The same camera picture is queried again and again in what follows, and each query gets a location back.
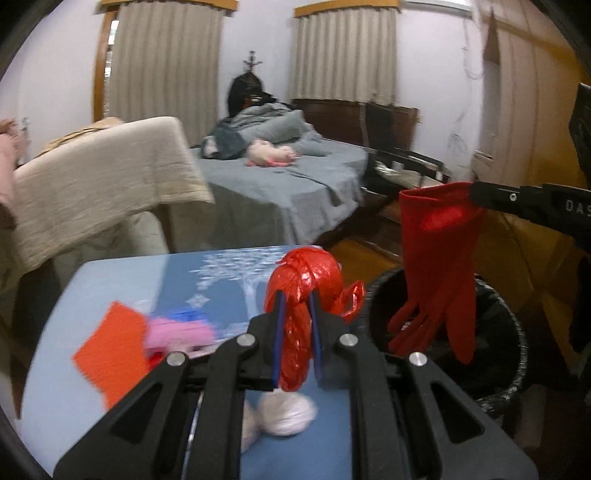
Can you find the black lined trash bin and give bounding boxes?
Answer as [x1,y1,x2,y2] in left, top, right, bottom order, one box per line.
[367,265,528,419]

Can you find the hanging wall wires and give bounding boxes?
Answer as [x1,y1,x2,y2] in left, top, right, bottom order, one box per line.
[445,23,484,162]

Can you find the wooden door frame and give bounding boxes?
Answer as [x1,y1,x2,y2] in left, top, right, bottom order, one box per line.
[93,11,119,123]

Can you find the pink plush toy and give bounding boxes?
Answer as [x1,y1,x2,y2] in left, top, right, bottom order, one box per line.
[245,141,299,168]

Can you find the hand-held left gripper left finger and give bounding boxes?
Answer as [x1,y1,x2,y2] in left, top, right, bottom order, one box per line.
[53,294,284,480]

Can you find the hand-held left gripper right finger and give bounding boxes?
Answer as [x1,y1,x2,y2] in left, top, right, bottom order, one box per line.
[308,292,539,480]

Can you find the grey duvet pile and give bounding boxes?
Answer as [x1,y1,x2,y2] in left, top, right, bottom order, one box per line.
[203,102,325,160]

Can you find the bed with grey sheet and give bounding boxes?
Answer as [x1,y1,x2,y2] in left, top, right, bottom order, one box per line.
[171,98,419,256]

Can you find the blue tree print tablecloth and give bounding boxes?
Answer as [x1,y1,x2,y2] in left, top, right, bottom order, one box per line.
[21,244,372,480]

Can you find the yellow wooden wardrobe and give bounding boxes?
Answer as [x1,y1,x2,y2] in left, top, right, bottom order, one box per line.
[471,14,591,296]

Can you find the red glove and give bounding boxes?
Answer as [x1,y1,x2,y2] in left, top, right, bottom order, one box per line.
[387,181,486,365]

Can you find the orange foam net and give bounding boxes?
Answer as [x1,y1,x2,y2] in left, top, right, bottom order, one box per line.
[72,301,151,411]

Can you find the black metal chair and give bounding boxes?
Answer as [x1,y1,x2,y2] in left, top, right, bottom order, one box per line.
[360,102,454,219]

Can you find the silver bag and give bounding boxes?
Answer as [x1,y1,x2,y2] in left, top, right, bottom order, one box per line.
[374,161,433,186]

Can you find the beige blanket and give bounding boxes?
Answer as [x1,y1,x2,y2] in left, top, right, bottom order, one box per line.
[11,115,216,273]

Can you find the wooden coat rack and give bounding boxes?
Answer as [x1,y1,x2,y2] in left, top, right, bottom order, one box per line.
[240,51,265,75]

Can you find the pink blanket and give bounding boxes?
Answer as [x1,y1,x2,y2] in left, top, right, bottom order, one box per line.
[0,119,22,232]

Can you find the white air conditioner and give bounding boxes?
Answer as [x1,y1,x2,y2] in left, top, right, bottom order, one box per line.
[403,0,474,18]

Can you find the black hanging clothing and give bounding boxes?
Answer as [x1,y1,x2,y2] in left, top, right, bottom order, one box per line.
[226,72,279,117]

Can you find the pink face mask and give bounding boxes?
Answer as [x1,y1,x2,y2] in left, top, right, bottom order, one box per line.
[147,316,218,359]

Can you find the white plastic bag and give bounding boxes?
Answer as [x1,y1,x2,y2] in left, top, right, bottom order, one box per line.
[240,390,319,454]

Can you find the tan woven item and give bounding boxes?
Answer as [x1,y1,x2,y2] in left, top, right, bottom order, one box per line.
[34,117,126,158]

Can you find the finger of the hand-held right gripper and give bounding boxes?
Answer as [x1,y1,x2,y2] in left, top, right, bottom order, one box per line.
[468,181,591,253]

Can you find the beige curtain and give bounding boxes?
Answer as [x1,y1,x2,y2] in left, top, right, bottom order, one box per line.
[291,7,399,105]
[106,4,225,134]

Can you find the red plastic bag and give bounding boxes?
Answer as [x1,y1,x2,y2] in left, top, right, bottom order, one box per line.
[264,247,367,393]

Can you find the wooden curtain pelmet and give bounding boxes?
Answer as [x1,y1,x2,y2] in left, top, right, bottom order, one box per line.
[99,0,240,16]
[294,0,400,19]

